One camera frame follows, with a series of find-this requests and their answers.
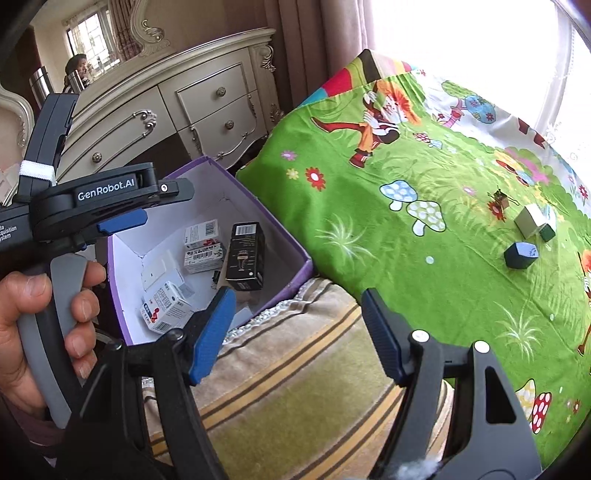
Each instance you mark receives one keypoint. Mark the ornate framed mirror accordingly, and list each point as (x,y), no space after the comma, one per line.
(92,37)

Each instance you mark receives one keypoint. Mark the white red medicine box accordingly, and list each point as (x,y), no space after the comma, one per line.
(203,261)

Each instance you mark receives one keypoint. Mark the dark blue small box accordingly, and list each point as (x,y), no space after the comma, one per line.
(521,254)

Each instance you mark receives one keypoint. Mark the white plug adapter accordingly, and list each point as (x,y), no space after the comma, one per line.
(156,272)

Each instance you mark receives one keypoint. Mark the cream ornate dresser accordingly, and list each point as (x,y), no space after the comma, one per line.
(203,101)

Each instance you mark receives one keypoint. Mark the brown curtain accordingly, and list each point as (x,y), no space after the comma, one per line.
(314,41)

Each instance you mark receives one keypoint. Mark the beige striped towel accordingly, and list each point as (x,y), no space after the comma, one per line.
(300,383)

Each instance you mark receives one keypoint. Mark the cream ornate chair back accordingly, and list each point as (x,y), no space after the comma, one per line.
(14,108)

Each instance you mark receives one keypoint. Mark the white box with barcode label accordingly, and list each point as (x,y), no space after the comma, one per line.
(201,233)

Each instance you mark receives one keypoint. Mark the dark green small box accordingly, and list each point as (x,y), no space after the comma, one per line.
(547,233)

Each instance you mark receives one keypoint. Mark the grey white small box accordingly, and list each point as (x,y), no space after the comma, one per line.
(530,220)

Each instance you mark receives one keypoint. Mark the tall black box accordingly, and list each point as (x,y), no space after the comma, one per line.
(244,258)

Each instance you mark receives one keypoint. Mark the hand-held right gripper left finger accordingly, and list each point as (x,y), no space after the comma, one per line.
(212,332)

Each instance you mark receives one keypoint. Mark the white medicine box blue print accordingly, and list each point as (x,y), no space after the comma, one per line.
(161,310)

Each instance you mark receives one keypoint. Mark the green cartoon printed cloth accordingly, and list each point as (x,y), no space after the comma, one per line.
(369,230)

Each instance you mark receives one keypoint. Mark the purple cardboard box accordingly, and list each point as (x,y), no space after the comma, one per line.
(207,184)

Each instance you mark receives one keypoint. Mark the person's left forearm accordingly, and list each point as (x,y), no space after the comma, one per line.
(27,434)

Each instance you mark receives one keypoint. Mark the person's left hand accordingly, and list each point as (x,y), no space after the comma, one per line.
(18,350)

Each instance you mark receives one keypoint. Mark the silver thermos bottle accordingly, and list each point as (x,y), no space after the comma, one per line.
(39,85)

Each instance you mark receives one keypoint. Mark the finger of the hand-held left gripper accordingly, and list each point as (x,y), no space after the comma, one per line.
(122,220)
(173,189)

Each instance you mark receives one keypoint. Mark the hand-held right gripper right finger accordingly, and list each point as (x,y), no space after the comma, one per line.
(388,337)

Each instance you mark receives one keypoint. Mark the black binder clip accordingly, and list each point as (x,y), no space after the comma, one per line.
(215,278)

